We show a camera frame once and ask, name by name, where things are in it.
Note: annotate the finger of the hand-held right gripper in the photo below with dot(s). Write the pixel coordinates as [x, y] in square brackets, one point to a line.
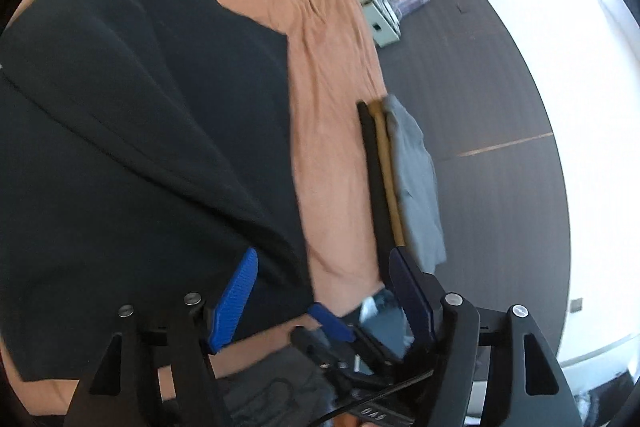
[377, 352]
[330, 322]

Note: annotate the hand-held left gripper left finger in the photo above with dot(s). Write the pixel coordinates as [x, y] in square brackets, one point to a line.
[235, 302]

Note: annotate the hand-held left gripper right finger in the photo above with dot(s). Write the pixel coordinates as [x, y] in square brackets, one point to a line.
[410, 297]

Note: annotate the black bear print t-shirt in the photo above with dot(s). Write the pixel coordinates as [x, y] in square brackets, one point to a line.
[125, 132]

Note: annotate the blue patterned bed sheet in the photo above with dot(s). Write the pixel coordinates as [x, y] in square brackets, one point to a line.
[385, 322]

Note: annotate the person's grey printed pants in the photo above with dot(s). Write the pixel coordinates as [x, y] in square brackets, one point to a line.
[270, 392]

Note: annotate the grey folded shirt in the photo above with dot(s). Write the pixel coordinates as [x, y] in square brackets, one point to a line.
[415, 187]

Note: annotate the brown fleece blanket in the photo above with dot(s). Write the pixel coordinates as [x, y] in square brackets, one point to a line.
[335, 132]

